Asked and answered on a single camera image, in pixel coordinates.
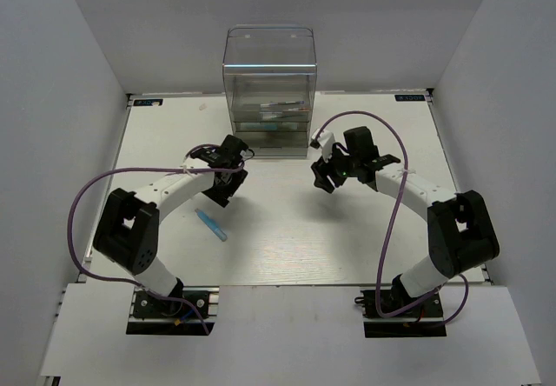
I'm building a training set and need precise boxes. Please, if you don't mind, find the left blue table label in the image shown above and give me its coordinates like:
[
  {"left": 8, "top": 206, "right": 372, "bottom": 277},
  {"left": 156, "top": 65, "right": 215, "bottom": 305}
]
[{"left": 133, "top": 98, "right": 163, "bottom": 107}]

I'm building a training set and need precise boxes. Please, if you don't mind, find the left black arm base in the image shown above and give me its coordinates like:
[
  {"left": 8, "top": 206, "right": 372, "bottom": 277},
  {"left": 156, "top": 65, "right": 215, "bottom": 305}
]
[{"left": 126, "top": 287, "right": 219, "bottom": 336}]

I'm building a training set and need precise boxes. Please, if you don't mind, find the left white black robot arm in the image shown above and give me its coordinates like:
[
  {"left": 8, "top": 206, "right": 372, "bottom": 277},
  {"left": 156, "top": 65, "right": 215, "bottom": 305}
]
[{"left": 92, "top": 135, "right": 253, "bottom": 316}]

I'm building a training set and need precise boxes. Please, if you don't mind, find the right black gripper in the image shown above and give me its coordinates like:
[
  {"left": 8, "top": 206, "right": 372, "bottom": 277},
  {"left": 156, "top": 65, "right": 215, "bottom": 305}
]
[{"left": 312, "top": 143, "right": 360, "bottom": 194}]

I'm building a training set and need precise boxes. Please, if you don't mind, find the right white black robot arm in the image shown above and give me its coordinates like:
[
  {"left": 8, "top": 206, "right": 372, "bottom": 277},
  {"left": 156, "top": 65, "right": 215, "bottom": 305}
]
[{"left": 310, "top": 127, "right": 500, "bottom": 318}]

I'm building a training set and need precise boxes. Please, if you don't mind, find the red gel pen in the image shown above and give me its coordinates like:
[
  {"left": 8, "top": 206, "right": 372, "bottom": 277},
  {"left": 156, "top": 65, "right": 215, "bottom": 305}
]
[{"left": 260, "top": 103, "right": 310, "bottom": 112}]

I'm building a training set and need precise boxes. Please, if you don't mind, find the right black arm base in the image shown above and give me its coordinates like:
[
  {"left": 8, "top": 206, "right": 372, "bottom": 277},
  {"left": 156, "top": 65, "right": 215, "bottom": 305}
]
[{"left": 354, "top": 289, "right": 447, "bottom": 339}]

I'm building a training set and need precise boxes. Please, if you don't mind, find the light blue highlighter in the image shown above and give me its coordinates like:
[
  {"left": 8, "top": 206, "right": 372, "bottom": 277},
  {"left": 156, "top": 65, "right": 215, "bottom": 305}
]
[{"left": 195, "top": 209, "right": 228, "bottom": 242}]

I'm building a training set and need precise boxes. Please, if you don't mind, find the blue gel pen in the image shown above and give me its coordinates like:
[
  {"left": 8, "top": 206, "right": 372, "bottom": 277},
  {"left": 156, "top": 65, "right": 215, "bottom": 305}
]
[{"left": 260, "top": 100, "right": 305, "bottom": 108}]

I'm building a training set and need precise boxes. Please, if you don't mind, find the clear acrylic drawer organizer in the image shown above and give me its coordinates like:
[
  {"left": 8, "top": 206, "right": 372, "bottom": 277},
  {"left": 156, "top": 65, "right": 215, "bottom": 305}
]
[{"left": 222, "top": 24, "right": 317, "bottom": 157}]

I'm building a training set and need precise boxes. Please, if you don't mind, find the right blue table label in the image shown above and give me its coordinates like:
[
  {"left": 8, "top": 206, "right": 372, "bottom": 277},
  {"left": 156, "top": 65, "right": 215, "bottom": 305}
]
[{"left": 394, "top": 94, "right": 426, "bottom": 102}]

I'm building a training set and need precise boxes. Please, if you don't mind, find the blue table label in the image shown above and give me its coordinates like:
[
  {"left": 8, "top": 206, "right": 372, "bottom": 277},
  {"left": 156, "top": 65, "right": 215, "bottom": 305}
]
[
  {"left": 394, "top": 94, "right": 426, "bottom": 102},
  {"left": 133, "top": 98, "right": 163, "bottom": 107}
]

